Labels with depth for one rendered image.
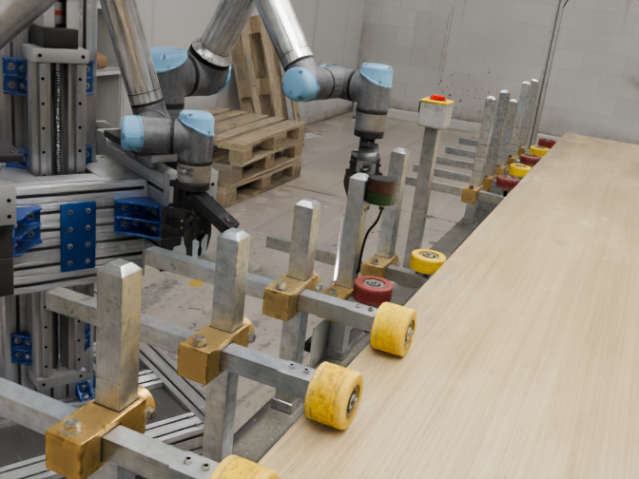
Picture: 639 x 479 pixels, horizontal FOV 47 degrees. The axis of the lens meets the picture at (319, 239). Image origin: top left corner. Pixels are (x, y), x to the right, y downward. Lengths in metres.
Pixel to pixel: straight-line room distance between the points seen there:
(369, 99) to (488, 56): 7.54
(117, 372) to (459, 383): 0.55
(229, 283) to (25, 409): 0.32
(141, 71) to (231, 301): 0.76
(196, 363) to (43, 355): 1.14
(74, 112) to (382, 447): 1.26
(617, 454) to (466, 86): 8.31
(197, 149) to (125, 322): 0.78
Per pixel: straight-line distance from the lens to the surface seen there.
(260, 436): 1.34
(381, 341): 1.19
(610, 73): 9.09
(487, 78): 9.22
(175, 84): 1.92
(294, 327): 1.32
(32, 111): 1.92
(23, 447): 2.18
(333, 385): 0.97
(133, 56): 1.68
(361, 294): 1.46
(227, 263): 1.04
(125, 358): 0.87
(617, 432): 1.17
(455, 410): 1.11
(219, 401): 1.14
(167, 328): 1.10
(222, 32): 1.96
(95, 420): 0.88
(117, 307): 0.83
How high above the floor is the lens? 1.46
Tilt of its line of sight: 19 degrees down
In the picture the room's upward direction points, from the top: 7 degrees clockwise
